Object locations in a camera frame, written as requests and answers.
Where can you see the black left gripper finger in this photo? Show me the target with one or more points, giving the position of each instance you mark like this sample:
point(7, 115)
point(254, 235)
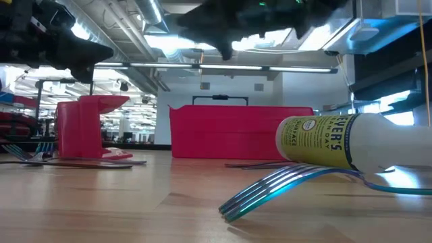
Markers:
point(84, 45)
point(84, 58)

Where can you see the iridescent metal fork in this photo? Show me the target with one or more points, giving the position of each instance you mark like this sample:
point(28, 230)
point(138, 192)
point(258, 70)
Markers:
point(135, 162)
point(256, 195)
point(44, 148)

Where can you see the spray bottle with yellow label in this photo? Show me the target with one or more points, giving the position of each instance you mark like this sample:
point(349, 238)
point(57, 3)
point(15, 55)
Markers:
point(317, 141)

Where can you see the long ceiling light bar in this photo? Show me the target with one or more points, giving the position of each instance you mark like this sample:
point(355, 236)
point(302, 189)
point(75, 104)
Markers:
point(229, 67)

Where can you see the bright ceiling light panel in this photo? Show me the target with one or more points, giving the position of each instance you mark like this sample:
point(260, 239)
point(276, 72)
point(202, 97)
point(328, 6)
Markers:
point(175, 42)

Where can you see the black ceiling spotlight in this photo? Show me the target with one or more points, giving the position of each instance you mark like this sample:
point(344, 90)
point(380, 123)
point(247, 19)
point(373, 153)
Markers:
point(124, 86)

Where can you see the red blue storage shelf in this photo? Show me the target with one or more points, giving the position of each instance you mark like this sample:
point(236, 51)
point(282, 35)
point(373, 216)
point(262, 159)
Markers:
point(23, 101)

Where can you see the black metal spoon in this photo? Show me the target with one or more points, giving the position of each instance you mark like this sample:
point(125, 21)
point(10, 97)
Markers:
point(111, 166)

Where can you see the iridescent metal knife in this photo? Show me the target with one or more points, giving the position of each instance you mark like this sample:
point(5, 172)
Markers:
point(260, 165)

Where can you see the grey square wall box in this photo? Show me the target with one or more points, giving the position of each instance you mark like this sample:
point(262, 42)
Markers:
point(204, 86)
point(258, 87)

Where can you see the black gantry frame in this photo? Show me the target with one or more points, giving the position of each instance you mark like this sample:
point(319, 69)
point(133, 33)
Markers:
point(38, 101)

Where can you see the silver spiral air duct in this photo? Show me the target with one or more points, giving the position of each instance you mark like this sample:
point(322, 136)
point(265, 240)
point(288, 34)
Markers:
point(148, 13)

